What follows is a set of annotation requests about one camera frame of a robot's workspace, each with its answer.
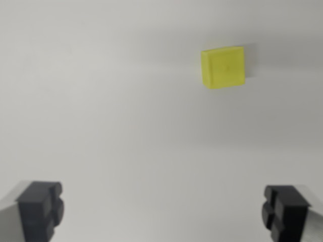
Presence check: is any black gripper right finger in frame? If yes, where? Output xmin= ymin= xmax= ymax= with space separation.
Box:
xmin=261 ymin=185 xmax=323 ymax=242

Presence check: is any yellow cube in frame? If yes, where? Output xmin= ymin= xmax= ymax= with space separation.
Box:
xmin=201 ymin=46 xmax=246 ymax=90

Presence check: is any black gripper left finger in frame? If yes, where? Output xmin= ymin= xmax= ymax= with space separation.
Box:
xmin=0 ymin=180 xmax=66 ymax=242

